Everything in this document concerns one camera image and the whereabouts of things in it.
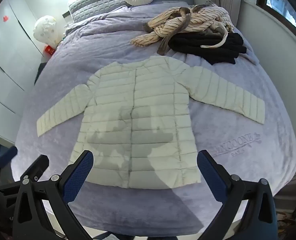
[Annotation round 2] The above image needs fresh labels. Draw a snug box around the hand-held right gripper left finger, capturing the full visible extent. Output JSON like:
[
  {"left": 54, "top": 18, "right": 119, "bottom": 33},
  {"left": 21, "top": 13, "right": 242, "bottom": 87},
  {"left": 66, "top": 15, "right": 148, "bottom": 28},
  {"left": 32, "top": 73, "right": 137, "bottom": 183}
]
[{"left": 13, "top": 150, "right": 94, "bottom": 240}]

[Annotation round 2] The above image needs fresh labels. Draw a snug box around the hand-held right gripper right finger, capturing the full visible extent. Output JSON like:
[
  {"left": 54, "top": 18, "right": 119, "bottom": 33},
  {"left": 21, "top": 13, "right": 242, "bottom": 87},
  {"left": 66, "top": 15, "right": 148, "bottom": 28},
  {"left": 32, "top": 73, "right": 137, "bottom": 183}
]
[{"left": 197, "top": 149, "right": 278, "bottom": 240}]

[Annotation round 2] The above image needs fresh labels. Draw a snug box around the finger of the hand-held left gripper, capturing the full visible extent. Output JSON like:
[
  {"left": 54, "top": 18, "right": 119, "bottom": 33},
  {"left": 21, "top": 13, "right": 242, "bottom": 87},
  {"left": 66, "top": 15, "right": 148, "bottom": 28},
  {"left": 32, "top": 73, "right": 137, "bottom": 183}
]
[
  {"left": 0, "top": 146, "right": 18, "bottom": 169},
  {"left": 20, "top": 154, "right": 50, "bottom": 178}
]

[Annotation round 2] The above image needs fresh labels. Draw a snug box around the white puffer jacket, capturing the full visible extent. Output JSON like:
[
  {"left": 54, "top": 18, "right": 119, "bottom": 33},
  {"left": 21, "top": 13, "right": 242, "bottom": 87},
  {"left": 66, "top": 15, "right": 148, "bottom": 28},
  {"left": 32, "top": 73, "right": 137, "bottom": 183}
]
[{"left": 36, "top": 55, "right": 266, "bottom": 188}]

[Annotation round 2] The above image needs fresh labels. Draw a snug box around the lavender plush blanket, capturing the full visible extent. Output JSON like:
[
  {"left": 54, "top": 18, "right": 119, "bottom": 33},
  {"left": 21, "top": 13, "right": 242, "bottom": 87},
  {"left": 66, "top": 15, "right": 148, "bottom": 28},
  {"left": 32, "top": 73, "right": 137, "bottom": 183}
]
[{"left": 11, "top": 1, "right": 296, "bottom": 240}]

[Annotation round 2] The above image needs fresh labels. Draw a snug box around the white wardrobe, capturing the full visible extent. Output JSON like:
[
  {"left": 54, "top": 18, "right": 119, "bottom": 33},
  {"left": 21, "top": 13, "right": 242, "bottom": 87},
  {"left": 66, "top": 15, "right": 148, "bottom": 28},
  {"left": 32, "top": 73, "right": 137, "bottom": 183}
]
[{"left": 0, "top": 0, "right": 51, "bottom": 130}]

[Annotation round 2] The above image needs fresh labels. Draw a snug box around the black garment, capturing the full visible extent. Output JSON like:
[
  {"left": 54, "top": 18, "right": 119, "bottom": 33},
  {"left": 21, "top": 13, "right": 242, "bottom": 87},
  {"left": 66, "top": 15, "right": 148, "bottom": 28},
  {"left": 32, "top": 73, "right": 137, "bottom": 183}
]
[{"left": 168, "top": 32, "right": 247, "bottom": 65}]

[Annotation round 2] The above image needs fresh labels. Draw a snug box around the white patterned round lamp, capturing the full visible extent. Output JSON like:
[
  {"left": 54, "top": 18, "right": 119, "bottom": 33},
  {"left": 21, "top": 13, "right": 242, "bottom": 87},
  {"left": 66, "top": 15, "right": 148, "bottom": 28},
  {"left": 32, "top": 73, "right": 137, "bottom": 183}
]
[{"left": 33, "top": 15, "right": 57, "bottom": 47}]

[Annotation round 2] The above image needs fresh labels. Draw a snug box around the cream striped robe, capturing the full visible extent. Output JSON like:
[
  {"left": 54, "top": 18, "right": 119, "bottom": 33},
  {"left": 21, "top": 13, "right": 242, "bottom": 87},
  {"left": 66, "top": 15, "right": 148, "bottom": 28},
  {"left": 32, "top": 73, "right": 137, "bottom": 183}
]
[{"left": 130, "top": 1, "right": 235, "bottom": 56}]

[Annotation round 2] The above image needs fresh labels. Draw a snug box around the dark framed window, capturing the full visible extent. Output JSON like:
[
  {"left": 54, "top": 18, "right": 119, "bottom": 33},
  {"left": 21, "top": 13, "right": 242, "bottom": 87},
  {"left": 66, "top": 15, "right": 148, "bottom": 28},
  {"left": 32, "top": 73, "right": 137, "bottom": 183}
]
[{"left": 256, "top": 0, "right": 296, "bottom": 40}]

